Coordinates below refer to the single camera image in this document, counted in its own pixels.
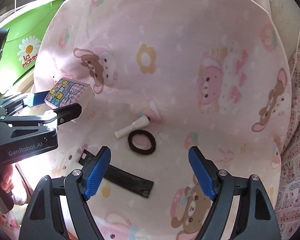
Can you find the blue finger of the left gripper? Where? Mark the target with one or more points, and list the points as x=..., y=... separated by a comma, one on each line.
x=18, y=116
x=37, y=98

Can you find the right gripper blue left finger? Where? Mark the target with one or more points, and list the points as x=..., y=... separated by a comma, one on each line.
x=44, y=219

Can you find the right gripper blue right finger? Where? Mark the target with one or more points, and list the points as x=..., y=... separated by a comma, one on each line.
x=255, y=217

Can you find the colourful cartoon small box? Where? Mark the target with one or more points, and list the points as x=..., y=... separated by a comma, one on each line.
x=68, y=91

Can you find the small white plastic tube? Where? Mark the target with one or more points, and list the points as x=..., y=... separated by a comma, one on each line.
x=140, y=123

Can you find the black comb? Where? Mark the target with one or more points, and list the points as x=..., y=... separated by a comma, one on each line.
x=130, y=178

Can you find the person's left hand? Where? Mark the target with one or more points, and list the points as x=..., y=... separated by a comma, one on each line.
x=11, y=182

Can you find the red patterned white quilt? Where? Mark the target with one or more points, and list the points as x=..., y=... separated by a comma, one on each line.
x=287, y=206

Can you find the green plastic storage bin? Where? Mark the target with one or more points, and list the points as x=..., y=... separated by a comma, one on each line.
x=25, y=42

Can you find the pink cartoon print bedsheet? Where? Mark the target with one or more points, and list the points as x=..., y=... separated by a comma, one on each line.
x=24, y=136

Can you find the front pink cartoon pillow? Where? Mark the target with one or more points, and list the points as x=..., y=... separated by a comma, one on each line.
x=207, y=73

